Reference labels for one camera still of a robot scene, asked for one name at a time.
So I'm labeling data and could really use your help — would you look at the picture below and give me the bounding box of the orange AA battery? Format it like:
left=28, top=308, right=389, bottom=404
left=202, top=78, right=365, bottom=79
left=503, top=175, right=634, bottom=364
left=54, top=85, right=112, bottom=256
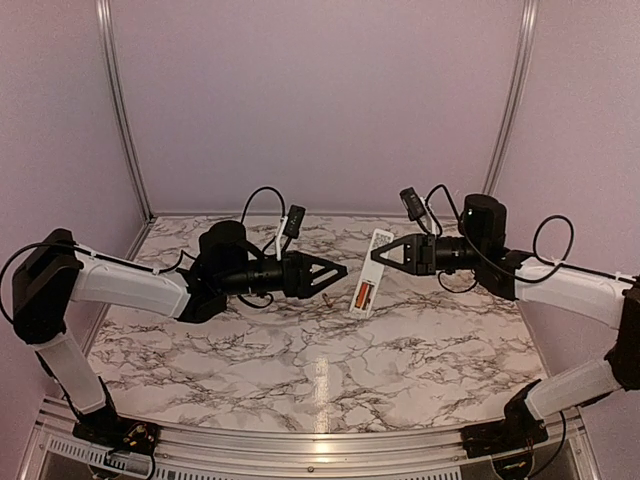
left=354, top=282, right=371, bottom=310

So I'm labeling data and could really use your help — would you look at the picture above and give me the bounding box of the aluminium frame post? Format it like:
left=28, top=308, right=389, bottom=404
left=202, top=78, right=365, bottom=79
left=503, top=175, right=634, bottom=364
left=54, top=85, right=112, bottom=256
left=480, top=0, right=540, bottom=195
left=94, top=0, right=154, bottom=221

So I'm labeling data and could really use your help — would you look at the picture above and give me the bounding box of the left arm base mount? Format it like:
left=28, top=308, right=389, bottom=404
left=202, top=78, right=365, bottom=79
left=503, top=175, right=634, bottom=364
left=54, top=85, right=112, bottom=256
left=72, top=417, right=160, bottom=455

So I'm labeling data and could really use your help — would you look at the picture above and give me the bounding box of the left aluminium frame post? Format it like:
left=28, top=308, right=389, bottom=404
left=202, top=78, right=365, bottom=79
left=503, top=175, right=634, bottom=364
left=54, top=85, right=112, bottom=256
left=94, top=0, right=154, bottom=221

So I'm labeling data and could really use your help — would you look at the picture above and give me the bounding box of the front aluminium rail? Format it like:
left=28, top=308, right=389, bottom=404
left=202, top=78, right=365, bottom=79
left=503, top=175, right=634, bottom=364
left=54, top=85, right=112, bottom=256
left=17, top=398, right=601, bottom=479

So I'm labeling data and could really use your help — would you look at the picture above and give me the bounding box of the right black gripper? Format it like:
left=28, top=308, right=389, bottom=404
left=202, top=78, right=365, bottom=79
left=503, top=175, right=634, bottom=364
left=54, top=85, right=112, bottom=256
left=371, top=233, right=486, bottom=276

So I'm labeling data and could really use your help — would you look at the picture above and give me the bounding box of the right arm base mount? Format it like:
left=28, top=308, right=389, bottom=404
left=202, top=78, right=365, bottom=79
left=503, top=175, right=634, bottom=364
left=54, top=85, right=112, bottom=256
left=460, top=420, right=549, bottom=458

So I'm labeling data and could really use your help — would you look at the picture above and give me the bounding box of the white remote control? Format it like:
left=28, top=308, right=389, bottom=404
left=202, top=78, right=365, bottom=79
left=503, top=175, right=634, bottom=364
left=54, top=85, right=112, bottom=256
left=349, top=229, right=394, bottom=318

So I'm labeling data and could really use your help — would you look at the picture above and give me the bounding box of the right aluminium frame post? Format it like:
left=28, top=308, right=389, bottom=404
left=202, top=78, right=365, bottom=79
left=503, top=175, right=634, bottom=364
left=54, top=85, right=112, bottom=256
left=480, top=0, right=540, bottom=195

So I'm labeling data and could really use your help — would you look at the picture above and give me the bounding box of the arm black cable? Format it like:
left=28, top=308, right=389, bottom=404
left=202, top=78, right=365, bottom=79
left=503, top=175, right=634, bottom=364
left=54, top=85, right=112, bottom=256
left=532, top=214, right=576, bottom=264
left=239, top=186, right=286, bottom=226

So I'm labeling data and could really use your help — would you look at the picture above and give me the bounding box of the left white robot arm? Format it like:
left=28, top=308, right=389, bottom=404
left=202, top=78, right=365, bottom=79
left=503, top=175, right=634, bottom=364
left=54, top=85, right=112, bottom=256
left=7, top=220, right=348, bottom=445

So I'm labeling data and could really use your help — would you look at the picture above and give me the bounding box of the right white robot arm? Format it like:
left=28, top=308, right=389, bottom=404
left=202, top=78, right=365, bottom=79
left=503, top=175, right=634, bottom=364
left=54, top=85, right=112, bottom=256
left=370, top=194, right=639, bottom=448

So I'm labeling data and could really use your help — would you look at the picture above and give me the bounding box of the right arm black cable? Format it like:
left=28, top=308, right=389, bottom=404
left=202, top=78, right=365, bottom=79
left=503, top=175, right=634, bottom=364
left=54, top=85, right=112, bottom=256
left=532, top=214, right=576, bottom=264

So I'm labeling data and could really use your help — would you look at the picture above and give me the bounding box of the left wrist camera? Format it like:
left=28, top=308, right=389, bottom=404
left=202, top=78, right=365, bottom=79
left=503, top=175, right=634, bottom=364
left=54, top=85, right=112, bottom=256
left=275, top=205, right=306, bottom=261

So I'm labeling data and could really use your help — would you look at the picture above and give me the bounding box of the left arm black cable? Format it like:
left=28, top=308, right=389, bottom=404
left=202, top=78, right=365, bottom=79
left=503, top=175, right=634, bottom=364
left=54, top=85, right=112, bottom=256
left=239, top=186, right=286, bottom=226

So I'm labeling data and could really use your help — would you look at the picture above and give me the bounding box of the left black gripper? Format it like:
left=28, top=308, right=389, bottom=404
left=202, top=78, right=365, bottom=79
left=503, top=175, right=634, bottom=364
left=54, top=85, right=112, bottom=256
left=218, top=249, right=348, bottom=298

